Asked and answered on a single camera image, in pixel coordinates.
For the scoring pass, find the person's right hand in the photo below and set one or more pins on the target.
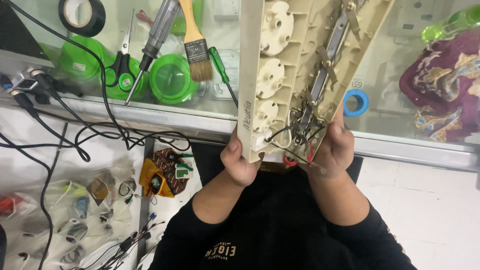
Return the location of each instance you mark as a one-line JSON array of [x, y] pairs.
[[332, 153]]

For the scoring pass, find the person's left hand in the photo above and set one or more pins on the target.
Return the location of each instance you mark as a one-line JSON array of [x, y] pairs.
[[240, 165]]

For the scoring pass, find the cream power strip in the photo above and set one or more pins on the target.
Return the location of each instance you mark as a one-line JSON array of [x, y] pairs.
[[296, 71]]

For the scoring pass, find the blue tape roll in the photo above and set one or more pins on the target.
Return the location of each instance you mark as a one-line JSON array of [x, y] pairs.
[[355, 102]]

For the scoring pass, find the black shirt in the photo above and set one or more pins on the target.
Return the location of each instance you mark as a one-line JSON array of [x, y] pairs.
[[277, 228]]

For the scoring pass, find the yellow batik fabric pouch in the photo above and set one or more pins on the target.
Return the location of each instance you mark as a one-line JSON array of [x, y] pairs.
[[165, 173]]

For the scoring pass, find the aluminium glass display counter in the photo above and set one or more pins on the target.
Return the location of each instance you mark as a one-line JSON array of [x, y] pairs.
[[240, 75]]

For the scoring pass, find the maroon patterned cloth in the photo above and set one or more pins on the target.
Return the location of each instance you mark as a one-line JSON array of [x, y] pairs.
[[442, 90]]

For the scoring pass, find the heap of clear plastic bags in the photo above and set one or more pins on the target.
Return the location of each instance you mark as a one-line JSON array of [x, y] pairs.
[[67, 221]]

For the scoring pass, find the black plug connector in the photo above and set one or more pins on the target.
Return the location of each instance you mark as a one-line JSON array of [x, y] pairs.
[[22, 99], [45, 80]]

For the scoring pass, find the black electrical tape roll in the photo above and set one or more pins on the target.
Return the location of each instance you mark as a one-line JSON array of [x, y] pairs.
[[82, 17]]

